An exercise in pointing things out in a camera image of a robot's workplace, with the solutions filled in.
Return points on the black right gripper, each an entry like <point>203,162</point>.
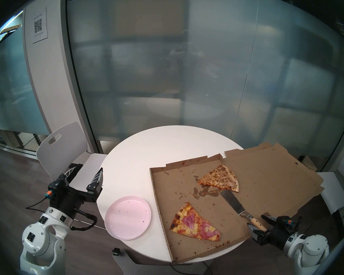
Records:
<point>279,233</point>

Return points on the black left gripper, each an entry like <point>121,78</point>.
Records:
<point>68,197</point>

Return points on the ham pineapple pizza slice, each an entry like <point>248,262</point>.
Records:
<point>193,224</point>

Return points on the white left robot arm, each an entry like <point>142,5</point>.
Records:
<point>40,240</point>

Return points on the pink round plate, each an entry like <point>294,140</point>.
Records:
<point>127,218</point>

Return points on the cheese pizza slice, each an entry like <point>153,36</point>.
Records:
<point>222,177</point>

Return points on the open cardboard pizza box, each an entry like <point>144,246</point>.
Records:
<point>175,191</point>

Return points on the white plastic chair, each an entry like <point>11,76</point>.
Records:
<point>332,191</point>
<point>63,147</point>

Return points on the black star knob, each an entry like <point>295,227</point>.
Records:
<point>116,251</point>

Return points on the QR code paper sign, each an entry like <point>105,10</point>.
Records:
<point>39,25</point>

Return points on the light wooden board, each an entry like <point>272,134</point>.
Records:
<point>10,28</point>

